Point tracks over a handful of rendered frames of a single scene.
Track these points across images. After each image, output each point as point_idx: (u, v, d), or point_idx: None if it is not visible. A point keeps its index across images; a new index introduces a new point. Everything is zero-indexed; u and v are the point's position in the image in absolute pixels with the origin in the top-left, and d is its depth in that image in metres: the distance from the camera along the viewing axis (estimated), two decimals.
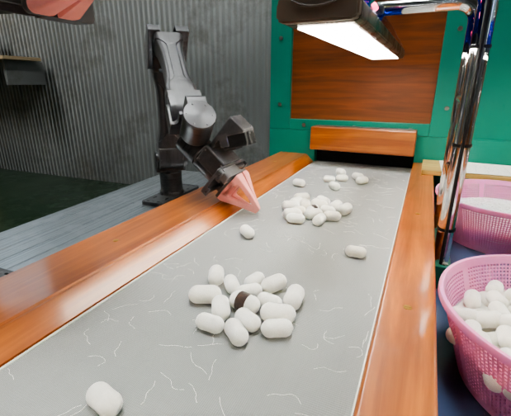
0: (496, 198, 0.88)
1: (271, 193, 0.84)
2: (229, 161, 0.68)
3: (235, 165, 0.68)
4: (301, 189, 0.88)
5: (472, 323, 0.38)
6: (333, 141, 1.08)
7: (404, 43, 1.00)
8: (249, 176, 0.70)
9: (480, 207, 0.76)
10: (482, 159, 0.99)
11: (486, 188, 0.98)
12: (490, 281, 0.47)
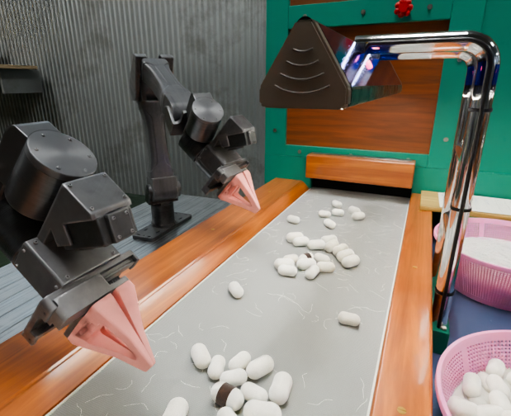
0: (496, 236, 0.85)
1: (263, 233, 0.82)
2: (230, 161, 0.68)
3: (236, 165, 0.69)
4: (295, 227, 0.85)
5: None
6: (329, 170, 1.06)
7: (402, 72, 0.97)
8: (250, 176, 0.70)
9: (480, 252, 0.73)
10: (482, 192, 0.96)
11: None
12: (491, 359, 0.44)
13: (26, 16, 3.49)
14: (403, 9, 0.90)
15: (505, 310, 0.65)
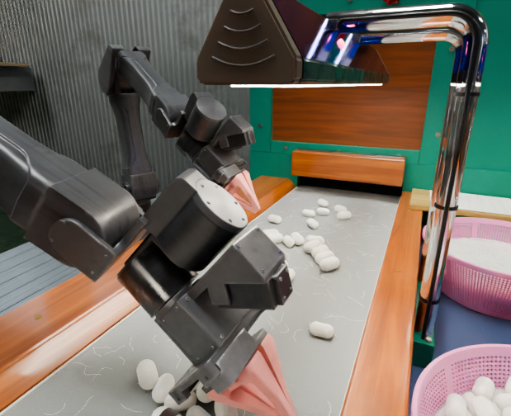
0: (490, 237, 0.80)
1: (241, 234, 0.76)
2: (229, 161, 0.67)
3: (235, 165, 0.68)
4: (276, 227, 0.80)
5: None
6: (316, 167, 1.00)
7: (391, 63, 0.91)
8: (249, 176, 0.70)
9: (473, 254, 0.68)
10: (476, 190, 0.91)
11: None
12: (479, 377, 0.39)
13: (17, 12, 3.44)
14: None
15: (499, 318, 0.59)
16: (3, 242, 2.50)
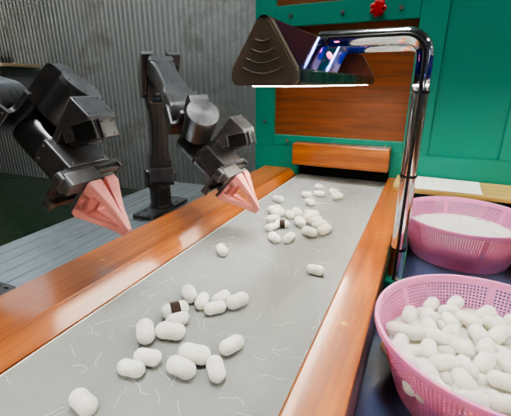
0: (460, 213, 0.95)
1: None
2: (229, 161, 0.67)
3: (235, 165, 0.68)
4: (280, 205, 0.95)
5: (400, 336, 0.45)
6: (314, 157, 1.15)
7: (378, 66, 1.06)
8: (249, 176, 0.70)
9: (441, 224, 0.83)
10: (451, 176, 1.06)
11: (455, 202, 1.05)
12: (428, 297, 0.54)
13: (29, 16, 3.59)
14: (377, 9, 0.99)
15: (458, 271, 0.74)
16: (20, 233, 2.65)
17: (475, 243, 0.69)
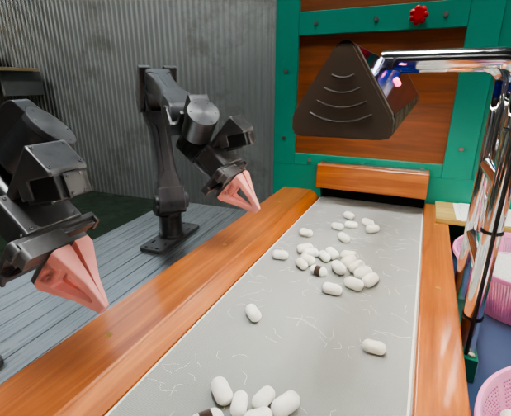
0: None
1: (276, 248, 0.79)
2: (229, 161, 0.68)
3: (235, 165, 0.68)
4: (309, 240, 0.83)
5: None
6: (341, 180, 1.03)
7: (416, 80, 0.94)
8: (249, 176, 0.70)
9: (502, 268, 0.71)
10: None
11: None
12: None
13: (27, 17, 3.47)
14: (418, 16, 0.87)
15: None
16: None
17: None
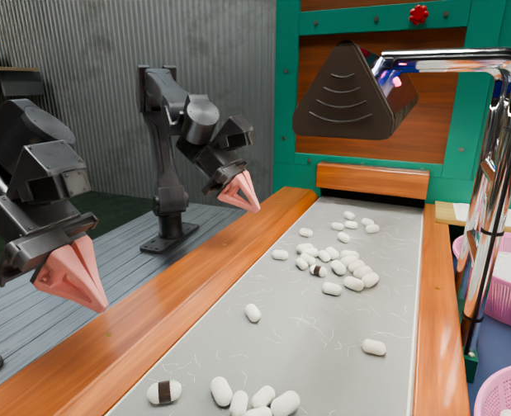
0: None
1: (276, 248, 0.79)
2: (229, 161, 0.68)
3: (235, 165, 0.68)
4: (309, 240, 0.83)
5: None
6: (341, 180, 1.03)
7: (416, 80, 0.94)
8: (249, 176, 0.70)
9: (502, 268, 0.71)
10: None
11: None
12: None
13: (27, 17, 3.47)
14: (418, 16, 0.87)
15: None
16: None
17: None
